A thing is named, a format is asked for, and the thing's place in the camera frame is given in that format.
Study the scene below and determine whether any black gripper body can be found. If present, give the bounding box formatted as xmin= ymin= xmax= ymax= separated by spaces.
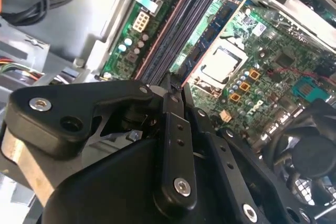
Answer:
xmin=43 ymin=138 xmax=244 ymax=224

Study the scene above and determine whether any RAM memory stick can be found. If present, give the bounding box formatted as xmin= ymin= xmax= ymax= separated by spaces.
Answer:
xmin=180 ymin=0 xmax=249 ymax=86

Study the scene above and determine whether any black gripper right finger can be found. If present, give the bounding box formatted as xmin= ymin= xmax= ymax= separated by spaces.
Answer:
xmin=172 ymin=76 xmax=302 ymax=224

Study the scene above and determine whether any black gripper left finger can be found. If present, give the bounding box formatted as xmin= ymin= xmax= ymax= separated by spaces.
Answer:
xmin=0 ymin=73 xmax=198 ymax=215

